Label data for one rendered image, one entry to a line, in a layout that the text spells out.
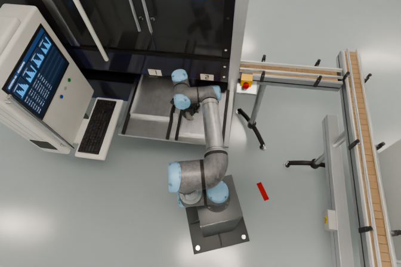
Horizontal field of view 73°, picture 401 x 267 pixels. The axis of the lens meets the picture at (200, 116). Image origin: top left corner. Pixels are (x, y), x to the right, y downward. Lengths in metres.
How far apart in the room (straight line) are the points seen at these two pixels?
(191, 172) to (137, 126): 0.83
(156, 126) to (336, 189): 1.27
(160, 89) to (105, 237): 1.35
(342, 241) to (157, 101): 1.46
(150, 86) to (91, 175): 1.18
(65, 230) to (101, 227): 0.30
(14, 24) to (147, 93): 0.83
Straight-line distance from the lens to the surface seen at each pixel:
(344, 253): 2.04
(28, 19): 1.58
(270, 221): 2.49
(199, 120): 1.73
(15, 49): 1.51
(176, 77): 1.30
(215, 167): 1.04
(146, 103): 1.85
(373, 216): 1.67
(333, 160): 2.16
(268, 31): 3.52
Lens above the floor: 2.42
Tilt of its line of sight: 62 degrees down
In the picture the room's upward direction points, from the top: 4 degrees counter-clockwise
